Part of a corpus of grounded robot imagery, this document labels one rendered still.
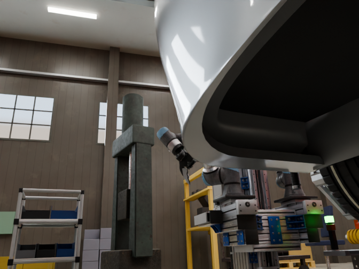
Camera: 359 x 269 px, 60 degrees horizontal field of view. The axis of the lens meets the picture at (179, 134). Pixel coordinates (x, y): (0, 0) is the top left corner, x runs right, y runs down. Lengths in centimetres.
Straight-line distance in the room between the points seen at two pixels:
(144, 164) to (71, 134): 478
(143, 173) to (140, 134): 58
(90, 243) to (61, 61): 540
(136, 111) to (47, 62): 546
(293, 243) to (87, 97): 797
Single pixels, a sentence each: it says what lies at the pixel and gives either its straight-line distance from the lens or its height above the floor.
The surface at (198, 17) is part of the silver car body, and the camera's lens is 67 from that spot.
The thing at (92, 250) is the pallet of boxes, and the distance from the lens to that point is 763.
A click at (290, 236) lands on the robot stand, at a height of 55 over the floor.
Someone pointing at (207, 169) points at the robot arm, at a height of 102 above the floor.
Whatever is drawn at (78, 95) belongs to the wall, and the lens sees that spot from 951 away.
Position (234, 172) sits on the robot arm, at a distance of 222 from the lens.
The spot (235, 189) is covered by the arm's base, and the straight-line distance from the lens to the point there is 218.
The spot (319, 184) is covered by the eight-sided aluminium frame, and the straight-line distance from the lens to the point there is 145.
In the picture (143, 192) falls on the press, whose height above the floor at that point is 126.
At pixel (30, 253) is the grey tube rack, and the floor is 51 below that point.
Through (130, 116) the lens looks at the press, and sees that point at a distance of 502.
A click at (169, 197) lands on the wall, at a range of 882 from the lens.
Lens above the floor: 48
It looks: 21 degrees up
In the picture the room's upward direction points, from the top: 2 degrees counter-clockwise
